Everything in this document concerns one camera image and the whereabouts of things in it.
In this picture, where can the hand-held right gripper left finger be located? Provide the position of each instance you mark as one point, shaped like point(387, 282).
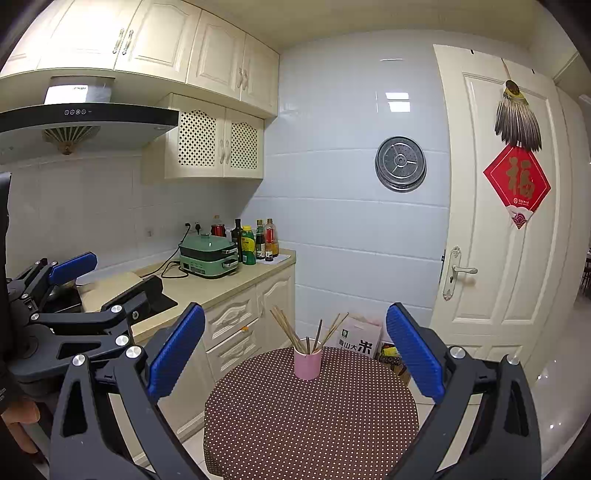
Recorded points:
point(178, 353)

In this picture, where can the feather fan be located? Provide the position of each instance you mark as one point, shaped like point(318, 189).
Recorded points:
point(518, 122)

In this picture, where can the cream wall cabinet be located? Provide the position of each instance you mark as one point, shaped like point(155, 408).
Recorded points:
point(161, 41)

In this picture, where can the beige cutting board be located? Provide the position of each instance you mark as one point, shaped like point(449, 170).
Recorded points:
point(108, 286)

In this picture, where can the orange bottle red label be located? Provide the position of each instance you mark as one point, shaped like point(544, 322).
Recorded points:
point(272, 236)

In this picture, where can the cream lattice door cabinet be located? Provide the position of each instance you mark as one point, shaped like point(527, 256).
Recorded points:
point(203, 138)

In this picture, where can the white rice bag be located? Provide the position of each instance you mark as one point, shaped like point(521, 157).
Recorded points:
point(358, 339)

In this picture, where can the clear bottle red label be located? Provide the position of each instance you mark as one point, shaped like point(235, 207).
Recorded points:
point(218, 229)

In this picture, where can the dark olive oil bottle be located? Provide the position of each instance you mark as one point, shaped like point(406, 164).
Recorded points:
point(237, 237)

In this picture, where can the white door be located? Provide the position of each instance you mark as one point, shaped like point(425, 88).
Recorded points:
point(489, 290)

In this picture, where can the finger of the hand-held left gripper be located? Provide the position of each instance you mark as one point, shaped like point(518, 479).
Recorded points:
point(138, 295)
point(71, 267)

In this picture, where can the pink cup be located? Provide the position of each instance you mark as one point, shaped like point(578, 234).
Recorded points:
point(307, 367)

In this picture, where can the red diamond door decoration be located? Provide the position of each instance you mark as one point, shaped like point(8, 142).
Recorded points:
point(517, 184)

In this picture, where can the white paper sheet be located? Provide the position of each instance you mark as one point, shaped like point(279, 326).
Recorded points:
point(280, 258)

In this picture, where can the green electric cooker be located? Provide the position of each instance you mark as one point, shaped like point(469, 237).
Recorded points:
point(207, 256)

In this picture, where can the dark bottle green label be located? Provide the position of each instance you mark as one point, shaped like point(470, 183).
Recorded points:
point(260, 239)

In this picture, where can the black range hood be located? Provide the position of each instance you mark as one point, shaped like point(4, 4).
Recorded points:
point(92, 117)

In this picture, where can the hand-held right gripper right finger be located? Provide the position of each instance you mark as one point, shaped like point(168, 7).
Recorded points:
point(415, 353)

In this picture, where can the round metal steamer rack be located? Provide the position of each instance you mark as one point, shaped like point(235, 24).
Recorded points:
point(400, 164)

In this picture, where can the bunch of wooden chopsticks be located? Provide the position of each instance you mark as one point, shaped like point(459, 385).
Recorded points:
point(291, 336)

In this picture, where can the cream base cabinet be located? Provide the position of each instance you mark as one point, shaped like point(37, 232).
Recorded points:
point(272, 295)

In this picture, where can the yellow green bottle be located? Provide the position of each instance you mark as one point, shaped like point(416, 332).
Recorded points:
point(248, 248)

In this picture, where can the person's left hand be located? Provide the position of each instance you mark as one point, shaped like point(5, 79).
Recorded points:
point(21, 413)

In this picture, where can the black hob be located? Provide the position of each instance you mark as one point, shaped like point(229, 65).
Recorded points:
point(170, 303)

